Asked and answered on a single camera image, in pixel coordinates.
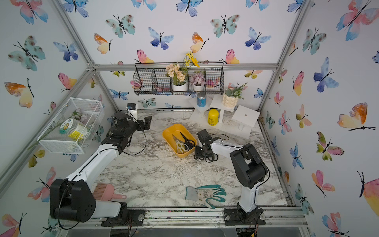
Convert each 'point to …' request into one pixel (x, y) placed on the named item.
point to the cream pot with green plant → (231, 95)
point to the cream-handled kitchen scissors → (181, 146)
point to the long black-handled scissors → (188, 143)
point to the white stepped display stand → (238, 121)
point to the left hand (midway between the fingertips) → (144, 113)
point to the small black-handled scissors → (211, 157)
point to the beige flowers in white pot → (178, 84)
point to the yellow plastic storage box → (176, 130)
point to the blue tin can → (201, 99)
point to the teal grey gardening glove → (204, 194)
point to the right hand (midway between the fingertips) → (197, 153)
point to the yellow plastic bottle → (213, 117)
